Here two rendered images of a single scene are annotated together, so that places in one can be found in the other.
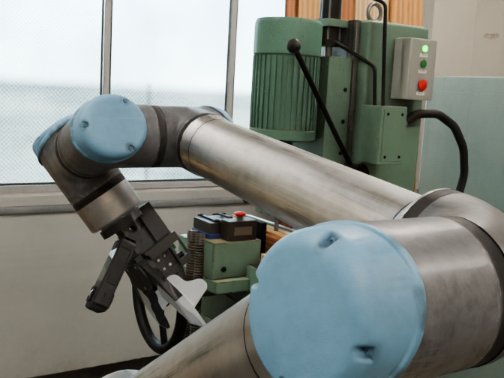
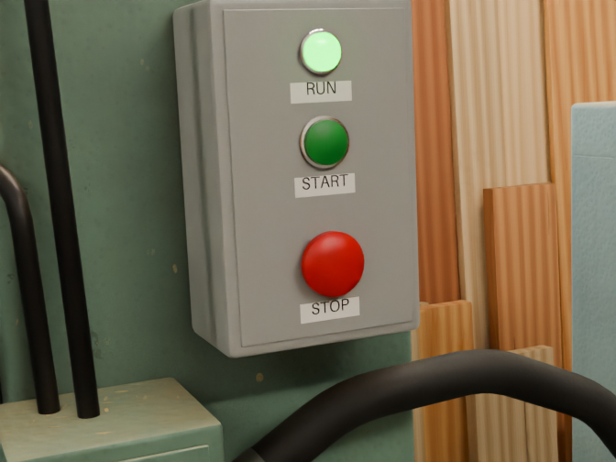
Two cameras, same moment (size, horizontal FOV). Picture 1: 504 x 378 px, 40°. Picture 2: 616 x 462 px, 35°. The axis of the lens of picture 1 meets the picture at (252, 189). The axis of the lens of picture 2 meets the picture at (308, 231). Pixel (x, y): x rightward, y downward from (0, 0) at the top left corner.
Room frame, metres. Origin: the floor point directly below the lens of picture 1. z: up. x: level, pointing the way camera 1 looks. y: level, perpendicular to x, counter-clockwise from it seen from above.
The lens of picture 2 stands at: (1.42, -0.50, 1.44)
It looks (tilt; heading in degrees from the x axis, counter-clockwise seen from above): 9 degrees down; 10
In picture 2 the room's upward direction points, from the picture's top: 3 degrees counter-clockwise
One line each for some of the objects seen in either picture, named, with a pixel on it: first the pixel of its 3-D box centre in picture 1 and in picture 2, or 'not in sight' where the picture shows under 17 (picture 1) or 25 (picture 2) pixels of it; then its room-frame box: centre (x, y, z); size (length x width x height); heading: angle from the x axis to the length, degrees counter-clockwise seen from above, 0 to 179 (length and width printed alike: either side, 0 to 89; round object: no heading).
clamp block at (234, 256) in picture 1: (222, 253); not in sight; (1.68, 0.06, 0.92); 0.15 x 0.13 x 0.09; 33
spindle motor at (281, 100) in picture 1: (285, 80); not in sight; (1.83, -0.07, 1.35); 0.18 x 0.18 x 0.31
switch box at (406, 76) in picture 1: (413, 69); (298, 170); (1.88, -0.42, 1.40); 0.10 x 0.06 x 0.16; 123
